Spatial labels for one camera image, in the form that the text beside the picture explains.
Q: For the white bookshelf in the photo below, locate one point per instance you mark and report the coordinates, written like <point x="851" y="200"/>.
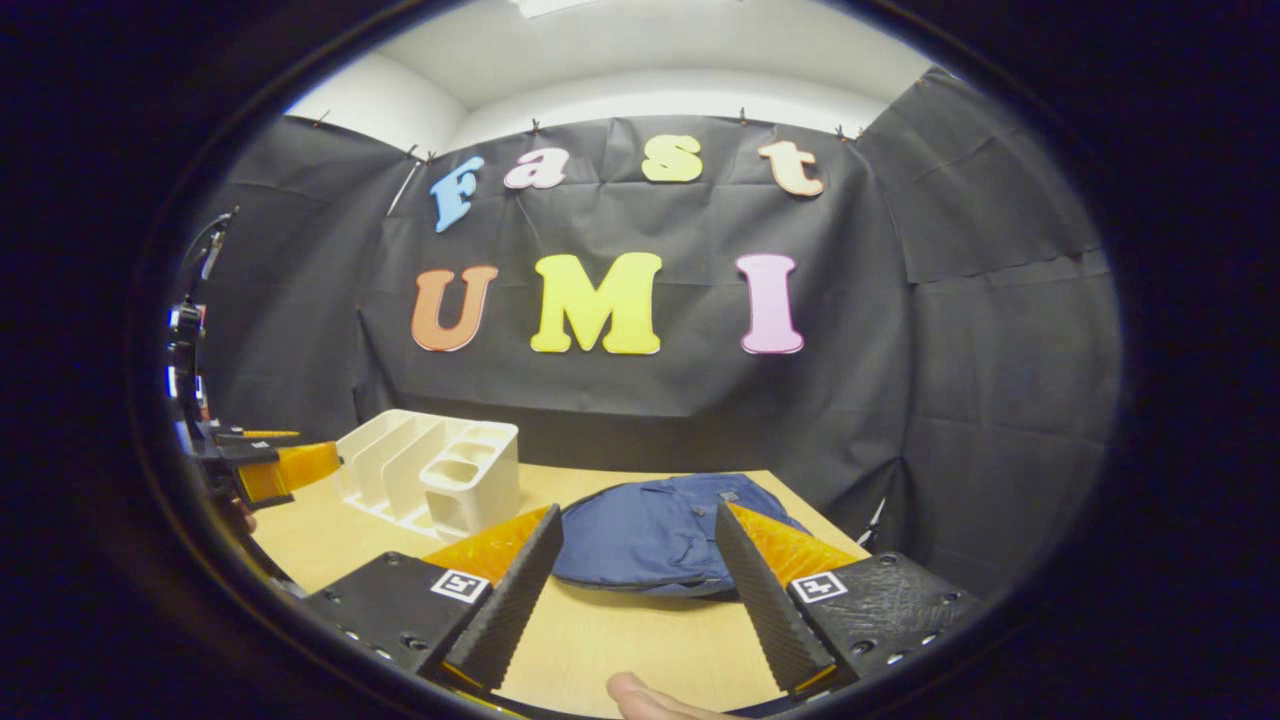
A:
<point x="480" y="490"/>

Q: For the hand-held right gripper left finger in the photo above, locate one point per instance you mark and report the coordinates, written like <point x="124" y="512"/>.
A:
<point x="512" y="610"/>

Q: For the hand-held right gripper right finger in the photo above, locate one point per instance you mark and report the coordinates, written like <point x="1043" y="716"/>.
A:
<point x="765" y="610"/>

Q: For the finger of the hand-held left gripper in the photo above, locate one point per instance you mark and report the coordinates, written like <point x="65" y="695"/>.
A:
<point x="255" y="437"/>
<point x="300" y="468"/>

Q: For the blue schoolbag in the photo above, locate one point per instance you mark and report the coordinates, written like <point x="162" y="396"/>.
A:
<point x="650" y="530"/>

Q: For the black backdrop cloth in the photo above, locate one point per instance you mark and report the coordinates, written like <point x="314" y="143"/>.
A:
<point x="650" y="390"/>

